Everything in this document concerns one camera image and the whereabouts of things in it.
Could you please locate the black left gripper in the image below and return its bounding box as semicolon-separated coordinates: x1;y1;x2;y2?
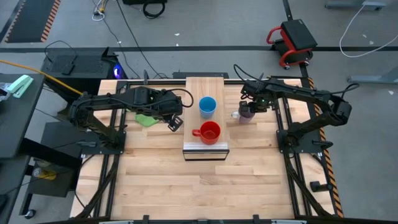
155;91;185;133

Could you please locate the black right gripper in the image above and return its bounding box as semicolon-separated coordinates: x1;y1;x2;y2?
238;88;272;114

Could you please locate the purple mug with white handle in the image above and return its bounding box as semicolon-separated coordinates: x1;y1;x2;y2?
231;105;256;125

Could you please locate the blue cup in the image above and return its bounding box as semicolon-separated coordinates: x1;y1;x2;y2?
198;96;218;119

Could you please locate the red mug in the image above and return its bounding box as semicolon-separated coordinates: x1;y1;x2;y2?
192;121;222;146

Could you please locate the green cloth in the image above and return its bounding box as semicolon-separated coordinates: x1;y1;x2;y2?
126;107;161;128

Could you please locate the black power strip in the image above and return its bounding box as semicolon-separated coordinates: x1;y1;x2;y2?
172;71;230;80

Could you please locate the red and black rolling stool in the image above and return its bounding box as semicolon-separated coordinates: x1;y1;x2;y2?
266;19;318;70

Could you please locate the black computer tower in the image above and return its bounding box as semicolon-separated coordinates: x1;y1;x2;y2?
40;46;129;97

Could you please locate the orange black hazard strip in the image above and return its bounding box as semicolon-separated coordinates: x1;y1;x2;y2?
307;77;345;218

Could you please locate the small black box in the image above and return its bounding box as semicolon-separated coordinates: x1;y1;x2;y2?
60;55;76;76

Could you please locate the black equipment box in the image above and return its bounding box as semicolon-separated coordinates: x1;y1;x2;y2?
123;0;168;5

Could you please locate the grey table leg base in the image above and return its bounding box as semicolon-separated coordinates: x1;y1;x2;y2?
325;0;388;10
347;67;398;85

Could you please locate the black equipment cart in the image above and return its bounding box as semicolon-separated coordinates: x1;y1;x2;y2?
18;121;82;219

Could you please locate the yellow item on cart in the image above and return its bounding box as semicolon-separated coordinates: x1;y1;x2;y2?
32;167;58;181

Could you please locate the mint green stapler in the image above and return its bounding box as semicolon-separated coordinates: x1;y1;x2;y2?
6;74;34;99

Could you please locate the black side desk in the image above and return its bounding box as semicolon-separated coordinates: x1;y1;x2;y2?
0;73;46;159

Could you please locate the black mat with striped edge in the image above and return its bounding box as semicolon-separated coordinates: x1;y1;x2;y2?
4;0;62;44

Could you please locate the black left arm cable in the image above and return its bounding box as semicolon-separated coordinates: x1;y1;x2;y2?
161;88;195;109

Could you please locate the black metal table frame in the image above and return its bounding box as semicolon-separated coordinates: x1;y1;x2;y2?
74;77;340;224

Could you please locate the long black floor cable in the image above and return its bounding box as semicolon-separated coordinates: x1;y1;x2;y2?
115;0;170;79

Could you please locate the black clamp handle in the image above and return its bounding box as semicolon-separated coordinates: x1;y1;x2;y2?
309;180;331;193

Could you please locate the coiled black cable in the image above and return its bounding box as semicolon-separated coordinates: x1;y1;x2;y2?
142;1;166;19

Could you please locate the white floor cable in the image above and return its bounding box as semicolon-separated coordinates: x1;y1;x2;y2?
338;4;398;58

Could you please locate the white cable bundle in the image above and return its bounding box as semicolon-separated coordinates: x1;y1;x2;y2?
91;0;109;22

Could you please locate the yellow cable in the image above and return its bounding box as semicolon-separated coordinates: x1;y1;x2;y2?
0;58;84;96

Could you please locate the thin black cable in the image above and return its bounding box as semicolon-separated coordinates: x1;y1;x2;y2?
44;40;78;63

